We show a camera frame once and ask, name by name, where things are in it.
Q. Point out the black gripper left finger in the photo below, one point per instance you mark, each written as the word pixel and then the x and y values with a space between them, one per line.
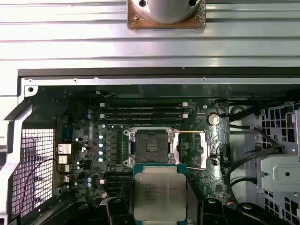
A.
pixel 117 213

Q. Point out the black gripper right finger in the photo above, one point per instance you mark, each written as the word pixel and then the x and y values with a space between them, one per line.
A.
pixel 215 213

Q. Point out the silver CPU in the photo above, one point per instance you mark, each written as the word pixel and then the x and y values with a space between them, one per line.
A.
pixel 159 187

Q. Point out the metal socket cover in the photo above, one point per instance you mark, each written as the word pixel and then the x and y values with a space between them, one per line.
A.
pixel 203 150

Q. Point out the CPU socket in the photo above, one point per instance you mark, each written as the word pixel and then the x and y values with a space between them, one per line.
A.
pixel 152 145

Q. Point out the green motherboard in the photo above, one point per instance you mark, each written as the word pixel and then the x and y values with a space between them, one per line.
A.
pixel 220 178

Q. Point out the silver coin cell battery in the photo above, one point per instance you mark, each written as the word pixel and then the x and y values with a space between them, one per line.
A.
pixel 213 119

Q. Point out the black PC case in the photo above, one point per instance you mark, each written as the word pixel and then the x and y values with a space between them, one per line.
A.
pixel 140 80

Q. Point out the brown square base plate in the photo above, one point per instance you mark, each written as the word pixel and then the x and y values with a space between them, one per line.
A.
pixel 134 22

